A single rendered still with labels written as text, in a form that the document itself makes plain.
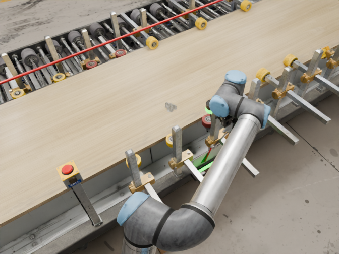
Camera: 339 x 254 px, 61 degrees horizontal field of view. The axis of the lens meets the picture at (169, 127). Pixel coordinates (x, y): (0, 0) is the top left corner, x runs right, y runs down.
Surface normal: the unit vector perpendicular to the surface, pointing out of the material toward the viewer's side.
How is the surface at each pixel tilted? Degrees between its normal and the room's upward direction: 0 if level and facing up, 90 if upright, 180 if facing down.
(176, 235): 36
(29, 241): 0
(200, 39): 0
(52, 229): 0
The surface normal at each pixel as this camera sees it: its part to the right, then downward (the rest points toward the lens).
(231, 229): -0.04, -0.64
